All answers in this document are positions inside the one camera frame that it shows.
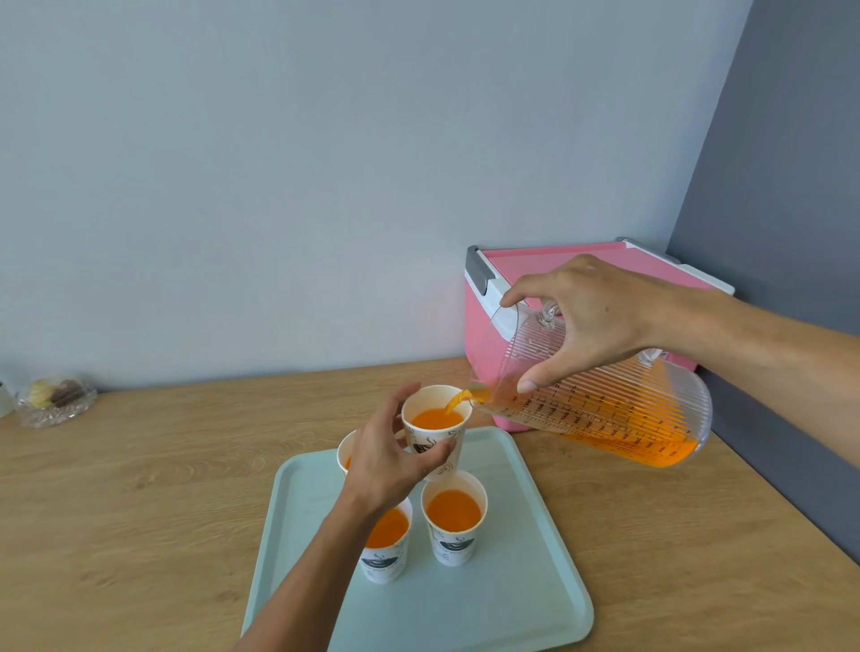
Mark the person's left hand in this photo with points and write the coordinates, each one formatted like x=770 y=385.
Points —
x=379 y=470

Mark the person's right hand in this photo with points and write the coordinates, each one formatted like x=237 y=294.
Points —
x=605 y=316

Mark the white printed paper cup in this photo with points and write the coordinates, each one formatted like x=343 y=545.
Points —
x=454 y=514
x=386 y=557
x=346 y=450
x=437 y=416

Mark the clear plastic measuring jug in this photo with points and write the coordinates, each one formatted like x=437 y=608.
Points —
x=645 y=396

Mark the light green plastic tray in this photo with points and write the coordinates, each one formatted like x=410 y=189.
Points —
x=524 y=571

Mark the person's right forearm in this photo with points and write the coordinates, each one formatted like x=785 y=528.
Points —
x=773 y=363

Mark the person's left forearm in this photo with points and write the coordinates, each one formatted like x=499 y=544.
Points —
x=302 y=591

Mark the pink cooler box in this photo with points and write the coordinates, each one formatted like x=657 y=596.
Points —
x=531 y=258

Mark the glass dish with sweets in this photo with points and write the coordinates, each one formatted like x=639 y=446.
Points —
x=54 y=403

